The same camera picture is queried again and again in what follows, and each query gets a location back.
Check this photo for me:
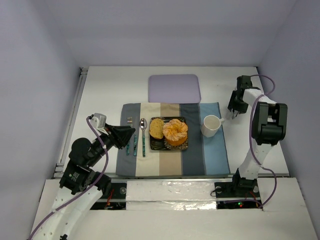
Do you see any orange bundt cake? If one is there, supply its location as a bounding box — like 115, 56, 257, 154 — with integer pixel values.
162, 119, 188, 146

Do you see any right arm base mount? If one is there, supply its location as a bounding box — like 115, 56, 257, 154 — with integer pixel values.
210, 170, 263, 209

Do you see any lavender rectangular tray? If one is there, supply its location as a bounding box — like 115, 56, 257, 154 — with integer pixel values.
148, 74, 202, 104

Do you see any aluminium table rail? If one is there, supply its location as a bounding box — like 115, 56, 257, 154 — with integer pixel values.
52, 67, 89, 179

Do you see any white ceramic mug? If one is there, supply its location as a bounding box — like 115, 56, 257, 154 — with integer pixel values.
201, 115, 225, 138

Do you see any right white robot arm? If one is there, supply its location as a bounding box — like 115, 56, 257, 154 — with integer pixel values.
227, 75, 288, 197

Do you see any spoon with teal handle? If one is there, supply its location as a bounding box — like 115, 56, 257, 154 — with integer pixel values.
140, 118, 148, 157

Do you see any striped cloth placemat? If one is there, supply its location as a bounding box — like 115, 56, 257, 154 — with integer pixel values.
115, 102, 230, 177

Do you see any black floral square plate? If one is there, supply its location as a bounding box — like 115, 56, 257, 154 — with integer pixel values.
149, 116, 188, 151

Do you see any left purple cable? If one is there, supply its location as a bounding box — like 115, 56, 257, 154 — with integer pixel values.
27, 116, 109, 240

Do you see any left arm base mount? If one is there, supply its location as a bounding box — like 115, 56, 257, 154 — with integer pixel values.
90, 182, 127, 210

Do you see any silver foil covered panel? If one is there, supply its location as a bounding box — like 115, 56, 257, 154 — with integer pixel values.
125, 180, 217, 211

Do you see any yellow bread slice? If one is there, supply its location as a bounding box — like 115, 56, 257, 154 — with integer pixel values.
149, 118, 164, 140

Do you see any knife with teal handle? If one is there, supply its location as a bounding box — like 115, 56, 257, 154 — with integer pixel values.
133, 134, 138, 157

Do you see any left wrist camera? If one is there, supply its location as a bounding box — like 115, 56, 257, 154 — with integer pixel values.
90, 113, 107, 134

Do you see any fork with teal handle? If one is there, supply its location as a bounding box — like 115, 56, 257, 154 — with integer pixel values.
126, 117, 133, 156

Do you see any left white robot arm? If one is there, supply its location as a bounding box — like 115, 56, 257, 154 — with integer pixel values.
29, 124, 135, 240

